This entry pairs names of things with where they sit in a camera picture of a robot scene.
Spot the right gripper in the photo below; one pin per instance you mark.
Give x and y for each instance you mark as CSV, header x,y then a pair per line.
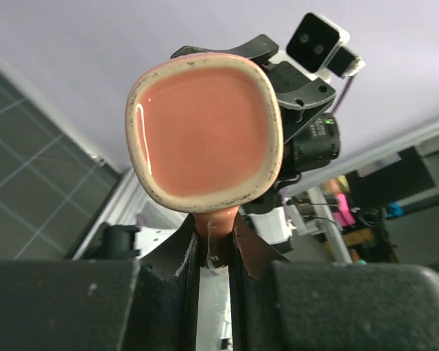
x,y
303,101

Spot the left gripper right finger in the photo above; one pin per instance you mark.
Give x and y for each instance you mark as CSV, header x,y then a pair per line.
x,y
280,305

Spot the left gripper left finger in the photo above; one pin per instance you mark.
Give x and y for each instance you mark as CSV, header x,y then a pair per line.
x,y
139,304

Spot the small orange white cup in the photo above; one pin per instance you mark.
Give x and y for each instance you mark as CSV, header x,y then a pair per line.
x,y
204,134

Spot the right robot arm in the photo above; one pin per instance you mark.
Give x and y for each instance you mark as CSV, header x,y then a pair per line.
x,y
266,214

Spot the black grid mat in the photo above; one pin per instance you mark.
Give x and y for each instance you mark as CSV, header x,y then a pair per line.
x,y
51,190

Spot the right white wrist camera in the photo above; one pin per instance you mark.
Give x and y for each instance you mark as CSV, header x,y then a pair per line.
x,y
319,45

